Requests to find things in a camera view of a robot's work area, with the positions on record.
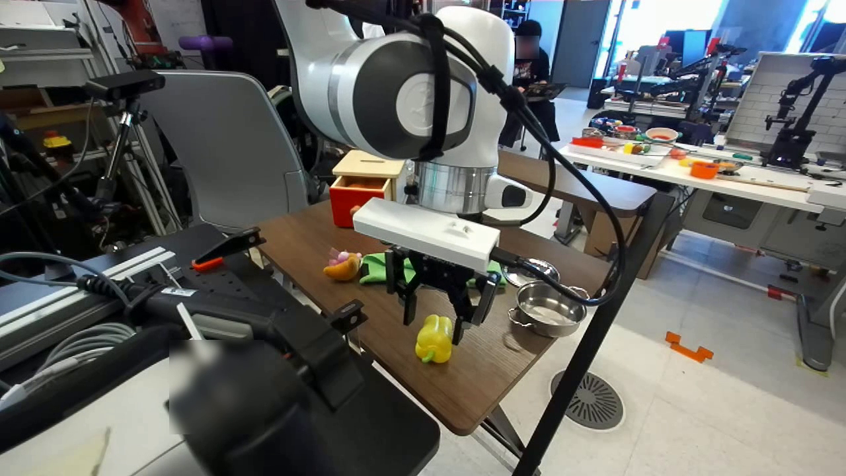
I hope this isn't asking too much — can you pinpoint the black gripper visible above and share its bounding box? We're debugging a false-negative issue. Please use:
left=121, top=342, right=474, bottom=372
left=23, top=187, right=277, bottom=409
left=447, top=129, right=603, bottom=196
left=384, top=249, right=499, bottom=347

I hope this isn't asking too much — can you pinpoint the wooden box with red drawer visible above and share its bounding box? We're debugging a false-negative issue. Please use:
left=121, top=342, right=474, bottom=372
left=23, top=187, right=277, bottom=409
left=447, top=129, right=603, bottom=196
left=328, top=149, right=406, bottom=232

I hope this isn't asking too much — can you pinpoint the seated person in black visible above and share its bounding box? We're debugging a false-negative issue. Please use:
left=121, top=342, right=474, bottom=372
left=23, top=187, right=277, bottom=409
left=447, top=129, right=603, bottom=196
left=502, top=18, right=565, bottom=150

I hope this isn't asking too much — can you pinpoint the green cloth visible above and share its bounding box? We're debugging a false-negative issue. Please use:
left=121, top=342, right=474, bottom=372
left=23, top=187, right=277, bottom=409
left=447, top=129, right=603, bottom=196
left=353, top=249, right=511, bottom=293

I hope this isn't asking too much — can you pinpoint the grey chair back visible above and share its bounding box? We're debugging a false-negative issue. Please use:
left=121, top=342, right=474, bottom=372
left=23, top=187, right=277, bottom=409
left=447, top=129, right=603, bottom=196
left=135, top=69, right=311, bottom=232

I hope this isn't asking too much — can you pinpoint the orange block on workbench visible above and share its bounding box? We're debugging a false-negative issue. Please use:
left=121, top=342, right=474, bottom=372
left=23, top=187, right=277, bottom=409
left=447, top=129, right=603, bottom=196
left=687, top=159, right=722, bottom=182

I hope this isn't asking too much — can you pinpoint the small steel pot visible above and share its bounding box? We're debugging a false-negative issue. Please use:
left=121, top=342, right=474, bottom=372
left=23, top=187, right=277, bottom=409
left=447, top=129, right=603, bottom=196
left=512, top=278, right=591, bottom=342

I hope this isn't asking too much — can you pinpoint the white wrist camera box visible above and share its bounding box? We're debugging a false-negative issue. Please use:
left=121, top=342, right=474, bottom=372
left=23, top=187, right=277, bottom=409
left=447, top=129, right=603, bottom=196
left=352, top=196, right=502, bottom=276

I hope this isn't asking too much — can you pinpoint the orange floor bracket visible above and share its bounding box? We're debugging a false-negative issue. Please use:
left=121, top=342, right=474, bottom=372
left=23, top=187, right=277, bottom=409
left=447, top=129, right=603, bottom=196
left=663, top=329, right=717, bottom=366

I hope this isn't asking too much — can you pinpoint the aluminium rail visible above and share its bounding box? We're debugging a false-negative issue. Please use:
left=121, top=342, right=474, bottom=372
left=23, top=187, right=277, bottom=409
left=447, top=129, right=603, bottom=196
left=0, top=247, right=179, bottom=372

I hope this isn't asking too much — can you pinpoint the round floor drain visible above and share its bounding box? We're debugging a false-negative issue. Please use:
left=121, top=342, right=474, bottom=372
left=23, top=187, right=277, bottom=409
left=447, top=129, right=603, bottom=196
left=550, top=368, right=626, bottom=434

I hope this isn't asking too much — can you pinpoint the white workbench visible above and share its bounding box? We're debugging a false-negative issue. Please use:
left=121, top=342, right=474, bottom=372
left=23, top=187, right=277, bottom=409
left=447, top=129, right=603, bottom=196
left=553, top=134, right=846, bottom=375

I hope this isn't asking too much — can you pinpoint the black foreground clamp mount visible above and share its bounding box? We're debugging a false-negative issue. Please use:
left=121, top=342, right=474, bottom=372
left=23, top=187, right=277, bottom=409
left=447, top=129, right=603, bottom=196
left=164, top=298, right=443, bottom=476

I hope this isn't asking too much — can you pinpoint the black diagonal pole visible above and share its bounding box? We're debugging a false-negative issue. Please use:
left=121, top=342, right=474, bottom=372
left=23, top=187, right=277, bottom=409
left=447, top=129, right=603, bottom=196
left=512, top=187, right=685, bottom=476

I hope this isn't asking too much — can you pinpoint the orange and pink toy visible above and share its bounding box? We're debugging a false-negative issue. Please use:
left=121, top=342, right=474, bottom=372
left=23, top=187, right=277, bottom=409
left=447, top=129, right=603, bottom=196
left=320, top=249, right=365, bottom=285

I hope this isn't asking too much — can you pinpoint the black stand on workbench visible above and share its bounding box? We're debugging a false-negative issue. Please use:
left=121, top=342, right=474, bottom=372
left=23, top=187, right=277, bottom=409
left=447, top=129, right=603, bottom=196
left=761, top=56, right=846, bottom=173

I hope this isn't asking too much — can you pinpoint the white pegboard panel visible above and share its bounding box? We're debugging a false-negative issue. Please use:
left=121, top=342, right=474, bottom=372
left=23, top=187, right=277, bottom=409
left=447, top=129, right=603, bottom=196
left=724, top=50, right=846, bottom=161

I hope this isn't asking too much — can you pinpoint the black tripod with camera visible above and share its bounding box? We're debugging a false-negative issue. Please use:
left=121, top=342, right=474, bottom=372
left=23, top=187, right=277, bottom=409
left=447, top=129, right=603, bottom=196
left=85, top=69, right=190, bottom=239

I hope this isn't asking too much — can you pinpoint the grey cable bundle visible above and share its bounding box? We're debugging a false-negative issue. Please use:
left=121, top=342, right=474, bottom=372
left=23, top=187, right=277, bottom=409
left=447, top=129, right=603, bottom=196
left=0, top=319, right=139, bottom=408

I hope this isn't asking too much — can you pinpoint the cardboard box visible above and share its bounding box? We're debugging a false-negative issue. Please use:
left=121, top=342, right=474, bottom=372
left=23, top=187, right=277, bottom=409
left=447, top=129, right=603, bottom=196
left=585, top=208, right=669, bottom=281

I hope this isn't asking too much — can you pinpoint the yellow bell pepper toy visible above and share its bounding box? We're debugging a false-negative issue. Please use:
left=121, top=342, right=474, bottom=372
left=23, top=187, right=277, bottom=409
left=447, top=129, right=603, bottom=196
left=413, top=313, right=457, bottom=368

